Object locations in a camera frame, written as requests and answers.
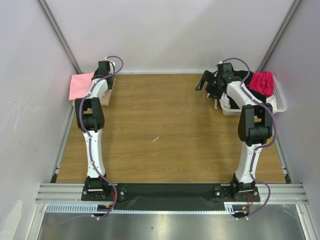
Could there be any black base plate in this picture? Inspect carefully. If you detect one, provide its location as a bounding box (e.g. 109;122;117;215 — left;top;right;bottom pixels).
81;183;260;212

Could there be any white t shirt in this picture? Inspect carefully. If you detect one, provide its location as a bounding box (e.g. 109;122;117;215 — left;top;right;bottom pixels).
219;90;278;111

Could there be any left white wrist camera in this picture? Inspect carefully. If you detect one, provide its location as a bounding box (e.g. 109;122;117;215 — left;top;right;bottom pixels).
103;56;116;73

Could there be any aluminium frame rail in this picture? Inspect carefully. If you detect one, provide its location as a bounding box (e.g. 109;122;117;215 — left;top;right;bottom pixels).
35;183;308;204

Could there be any pink t shirt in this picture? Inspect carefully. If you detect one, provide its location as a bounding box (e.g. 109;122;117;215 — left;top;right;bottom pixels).
69;72;94;101

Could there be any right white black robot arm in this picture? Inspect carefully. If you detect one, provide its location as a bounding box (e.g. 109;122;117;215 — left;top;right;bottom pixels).
195;62;275;202

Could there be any crimson red t shirt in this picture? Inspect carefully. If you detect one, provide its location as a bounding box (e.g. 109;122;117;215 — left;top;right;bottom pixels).
251;71;275;97

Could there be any white plastic laundry basket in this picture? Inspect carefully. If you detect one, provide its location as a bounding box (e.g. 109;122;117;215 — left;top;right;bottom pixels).
219;76;288;116

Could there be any grey slotted cable duct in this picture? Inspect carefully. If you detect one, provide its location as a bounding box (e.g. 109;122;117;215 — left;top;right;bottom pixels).
46;203;249;215

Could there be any folded beige t shirt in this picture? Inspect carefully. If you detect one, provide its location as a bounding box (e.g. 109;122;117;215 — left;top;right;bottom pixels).
69;80;112;106

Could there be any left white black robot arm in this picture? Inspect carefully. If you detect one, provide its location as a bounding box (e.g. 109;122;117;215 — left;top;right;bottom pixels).
74;60;115;201

